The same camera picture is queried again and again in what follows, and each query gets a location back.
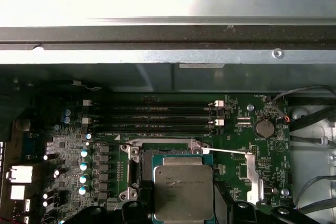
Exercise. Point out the RAM slot white latches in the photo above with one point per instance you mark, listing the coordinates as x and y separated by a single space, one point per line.
157 122
157 104

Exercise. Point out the metal locking lever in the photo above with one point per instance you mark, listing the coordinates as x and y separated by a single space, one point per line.
105 144

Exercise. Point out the green motherboard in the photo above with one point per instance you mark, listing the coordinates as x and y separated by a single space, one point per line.
231 140

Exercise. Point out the RAM slot black latches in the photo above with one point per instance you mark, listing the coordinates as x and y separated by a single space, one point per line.
157 113
157 130

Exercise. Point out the black PC case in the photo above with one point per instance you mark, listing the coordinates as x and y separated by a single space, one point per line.
131 56

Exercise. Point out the silver CPU chip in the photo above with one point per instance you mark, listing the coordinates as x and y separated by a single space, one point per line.
183 182

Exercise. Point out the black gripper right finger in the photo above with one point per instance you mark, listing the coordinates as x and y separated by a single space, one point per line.
248 213

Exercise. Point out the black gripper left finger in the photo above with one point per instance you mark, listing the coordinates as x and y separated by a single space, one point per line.
131 213

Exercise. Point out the silver coin battery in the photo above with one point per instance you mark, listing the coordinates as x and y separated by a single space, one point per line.
265 128

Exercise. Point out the CPU socket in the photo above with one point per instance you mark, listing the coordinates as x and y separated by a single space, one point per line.
135 142

